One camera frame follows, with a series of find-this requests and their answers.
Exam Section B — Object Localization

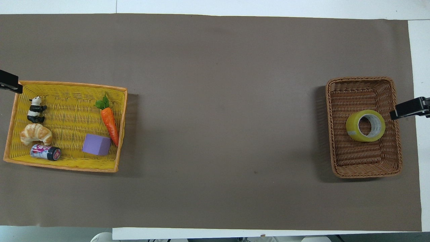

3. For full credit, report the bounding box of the yellow tape roll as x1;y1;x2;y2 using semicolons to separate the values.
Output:
346;109;386;142

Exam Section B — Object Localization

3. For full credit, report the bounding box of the yellow wicker basket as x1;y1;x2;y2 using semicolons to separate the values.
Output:
3;80;128;173

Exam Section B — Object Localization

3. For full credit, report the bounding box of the small drink can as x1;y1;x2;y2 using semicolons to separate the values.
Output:
30;144;62;161

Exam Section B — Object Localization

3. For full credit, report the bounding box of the black stand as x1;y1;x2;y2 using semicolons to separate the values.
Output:
389;96;430;121
0;69;23;94

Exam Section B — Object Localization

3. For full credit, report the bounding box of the purple foam block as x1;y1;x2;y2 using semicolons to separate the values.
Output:
82;133;112;156

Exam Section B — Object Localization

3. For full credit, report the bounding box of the toy carrot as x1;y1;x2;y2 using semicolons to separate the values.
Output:
95;93;120;147

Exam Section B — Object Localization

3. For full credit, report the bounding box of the panda figurine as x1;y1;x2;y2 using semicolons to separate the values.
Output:
27;96;48;124

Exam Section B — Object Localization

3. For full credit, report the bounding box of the toy croissant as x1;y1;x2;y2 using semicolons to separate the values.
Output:
20;123;53;147

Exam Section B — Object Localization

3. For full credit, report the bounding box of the brown wicker basket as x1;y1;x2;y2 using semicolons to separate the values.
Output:
325;77;403;178

